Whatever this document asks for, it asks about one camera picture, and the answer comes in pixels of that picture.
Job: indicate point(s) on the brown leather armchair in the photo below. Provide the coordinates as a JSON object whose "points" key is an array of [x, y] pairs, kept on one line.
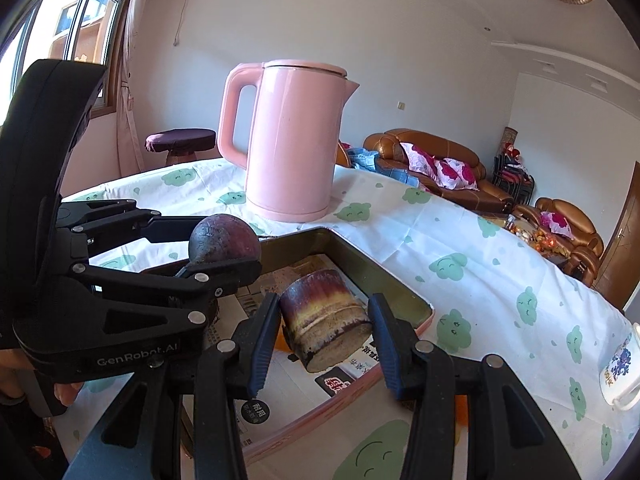
{"points": [[565, 210]]}

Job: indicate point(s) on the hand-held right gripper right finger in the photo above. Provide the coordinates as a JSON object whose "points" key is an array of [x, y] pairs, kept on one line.
{"points": [[387, 350]]}

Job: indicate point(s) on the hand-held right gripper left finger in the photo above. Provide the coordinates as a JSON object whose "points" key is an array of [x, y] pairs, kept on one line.
{"points": [[265, 345]]}

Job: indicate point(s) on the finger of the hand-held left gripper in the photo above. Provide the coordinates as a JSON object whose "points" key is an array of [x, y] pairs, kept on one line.
{"points": [[125, 225], [150, 290]]}

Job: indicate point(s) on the sugarcane piece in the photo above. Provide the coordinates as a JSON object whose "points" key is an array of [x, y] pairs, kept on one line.
{"points": [[320, 320]]}

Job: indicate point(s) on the pink curtain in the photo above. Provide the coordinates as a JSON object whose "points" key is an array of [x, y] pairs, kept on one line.
{"points": [[132, 110]]}

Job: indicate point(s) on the brown leather sofa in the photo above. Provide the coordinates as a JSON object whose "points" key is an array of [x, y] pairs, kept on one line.
{"points": [[425, 142]]}

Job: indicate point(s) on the brown wooden door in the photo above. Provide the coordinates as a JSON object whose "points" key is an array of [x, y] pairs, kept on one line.
{"points": [[620, 260]]}

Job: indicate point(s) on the tall patterned vase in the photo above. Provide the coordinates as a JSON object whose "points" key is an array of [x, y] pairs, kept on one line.
{"points": [[510, 137]]}

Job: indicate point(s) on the white tablecloth with green clouds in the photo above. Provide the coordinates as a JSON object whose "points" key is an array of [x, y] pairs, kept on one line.
{"points": [[475, 280]]}

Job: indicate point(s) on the person's left hand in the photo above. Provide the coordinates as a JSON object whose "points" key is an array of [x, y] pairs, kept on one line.
{"points": [[67, 394]]}

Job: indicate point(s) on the pink electric kettle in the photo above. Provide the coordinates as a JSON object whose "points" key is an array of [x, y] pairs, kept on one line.
{"points": [[295, 150]]}

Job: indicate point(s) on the blue patterned clothing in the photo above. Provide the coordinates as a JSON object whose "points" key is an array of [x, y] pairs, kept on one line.
{"points": [[362, 157]]}

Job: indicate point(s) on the pink tin box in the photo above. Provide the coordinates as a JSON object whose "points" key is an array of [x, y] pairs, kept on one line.
{"points": [[380, 272]]}

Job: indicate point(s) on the floral pillow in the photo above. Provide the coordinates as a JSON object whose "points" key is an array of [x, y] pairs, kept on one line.
{"points": [[420, 160], [557, 224], [457, 174]]}

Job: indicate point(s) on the wooden coffee table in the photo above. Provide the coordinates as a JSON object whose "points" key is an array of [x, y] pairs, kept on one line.
{"points": [[525, 235]]}

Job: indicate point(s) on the window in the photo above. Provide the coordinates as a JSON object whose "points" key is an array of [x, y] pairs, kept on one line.
{"points": [[65, 20]]}

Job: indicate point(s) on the white mug with blue print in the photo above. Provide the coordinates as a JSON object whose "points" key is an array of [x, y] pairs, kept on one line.
{"points": [[620, 365]]}

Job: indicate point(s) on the stool with purple cushion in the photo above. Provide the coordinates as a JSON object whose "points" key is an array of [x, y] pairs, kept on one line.
{"points": [[180, 140]]}

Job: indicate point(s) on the purple round fruit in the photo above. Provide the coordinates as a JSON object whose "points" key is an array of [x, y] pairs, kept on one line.
{"points": [[225, 237]]}

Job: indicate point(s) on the tan leather chair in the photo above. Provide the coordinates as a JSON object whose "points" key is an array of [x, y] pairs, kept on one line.
{"points": [[342, 155]]}

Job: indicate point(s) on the printed paper liner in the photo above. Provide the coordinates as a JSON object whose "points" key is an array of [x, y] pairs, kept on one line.
{"points": [[295, 405]]}

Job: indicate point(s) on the stacked black chairs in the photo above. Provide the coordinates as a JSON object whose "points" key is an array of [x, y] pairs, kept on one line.
{"points": [[512, 177]]}

